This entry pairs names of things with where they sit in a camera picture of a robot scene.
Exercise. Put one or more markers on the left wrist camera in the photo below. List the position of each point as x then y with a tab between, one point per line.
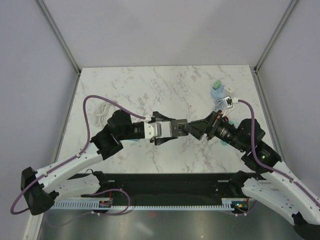
157	130

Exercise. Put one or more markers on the green plug adapter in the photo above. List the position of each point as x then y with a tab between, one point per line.
217	84

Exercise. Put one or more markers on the aluminium frame post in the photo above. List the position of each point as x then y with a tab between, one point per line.
58	35
275	35

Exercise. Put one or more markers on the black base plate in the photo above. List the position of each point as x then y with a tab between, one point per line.
172	188

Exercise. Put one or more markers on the black cube socket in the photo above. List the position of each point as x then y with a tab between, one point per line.
178	128

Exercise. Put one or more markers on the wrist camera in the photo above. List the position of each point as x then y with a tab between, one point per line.
157	130
228	103

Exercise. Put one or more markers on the right aluminium frame post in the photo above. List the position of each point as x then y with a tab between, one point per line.
275	35

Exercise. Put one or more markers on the blue round power strip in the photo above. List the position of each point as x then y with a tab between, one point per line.
218	93

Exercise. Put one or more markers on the left aluminium frame post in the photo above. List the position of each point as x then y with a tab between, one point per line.
58	35

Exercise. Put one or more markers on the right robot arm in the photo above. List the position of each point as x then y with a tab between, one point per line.
293	200

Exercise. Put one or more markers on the teal triangular power strip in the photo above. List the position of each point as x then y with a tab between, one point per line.
234	124

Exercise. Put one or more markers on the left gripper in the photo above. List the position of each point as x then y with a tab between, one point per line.
160	141

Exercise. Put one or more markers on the white cube adapter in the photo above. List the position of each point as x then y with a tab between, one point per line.
228	89

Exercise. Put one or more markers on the white cable duct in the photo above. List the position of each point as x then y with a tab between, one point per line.
103	204

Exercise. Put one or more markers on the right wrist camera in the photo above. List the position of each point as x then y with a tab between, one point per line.
228	103

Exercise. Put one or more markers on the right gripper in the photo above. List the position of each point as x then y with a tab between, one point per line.
198	128

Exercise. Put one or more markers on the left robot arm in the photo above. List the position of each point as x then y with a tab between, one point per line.
41	188

